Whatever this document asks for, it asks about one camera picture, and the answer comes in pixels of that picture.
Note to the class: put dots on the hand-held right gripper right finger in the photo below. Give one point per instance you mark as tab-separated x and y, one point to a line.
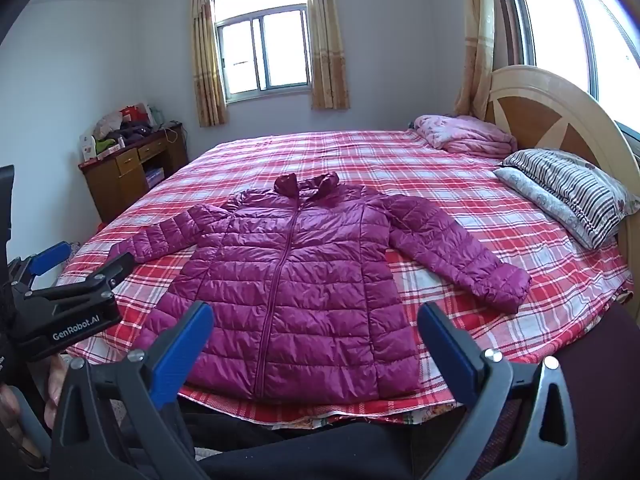
450	355

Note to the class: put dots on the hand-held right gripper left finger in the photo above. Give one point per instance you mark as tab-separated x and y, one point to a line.
181	355

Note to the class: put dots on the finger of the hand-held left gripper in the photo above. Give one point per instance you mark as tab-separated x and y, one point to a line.
107	272
50	257

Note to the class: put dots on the magenta puffer jacket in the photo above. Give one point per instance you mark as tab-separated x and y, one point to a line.
300	285

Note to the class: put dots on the pile of clothes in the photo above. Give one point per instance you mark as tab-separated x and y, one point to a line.
120	132

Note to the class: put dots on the person's left hand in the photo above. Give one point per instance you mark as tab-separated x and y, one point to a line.
56	390

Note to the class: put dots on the wooden desk with drawers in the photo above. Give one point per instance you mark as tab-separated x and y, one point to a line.
125	180

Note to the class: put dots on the white box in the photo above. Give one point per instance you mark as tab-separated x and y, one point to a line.
88	149

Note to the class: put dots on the person's dark pants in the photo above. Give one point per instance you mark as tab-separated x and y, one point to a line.
325	450

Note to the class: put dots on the red bag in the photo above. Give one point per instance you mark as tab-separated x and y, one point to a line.
132	112

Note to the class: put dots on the red plaid bed sheet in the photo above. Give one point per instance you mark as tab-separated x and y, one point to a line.
450	185

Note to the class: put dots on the grey floral pillow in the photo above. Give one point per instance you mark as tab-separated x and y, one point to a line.
530	195

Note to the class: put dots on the striped pillow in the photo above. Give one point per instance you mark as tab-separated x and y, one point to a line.
575	185

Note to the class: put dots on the pink floral blanket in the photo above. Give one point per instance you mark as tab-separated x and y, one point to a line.
465	135

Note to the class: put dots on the yellow floral curtain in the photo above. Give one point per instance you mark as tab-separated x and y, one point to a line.
327	45
477	45
205	60

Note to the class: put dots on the wooden bed headboard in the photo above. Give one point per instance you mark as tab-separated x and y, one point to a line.
540	110

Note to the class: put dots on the small sliding window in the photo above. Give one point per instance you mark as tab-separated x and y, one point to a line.
280	45

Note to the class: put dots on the large window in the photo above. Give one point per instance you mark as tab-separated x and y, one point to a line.
550	25

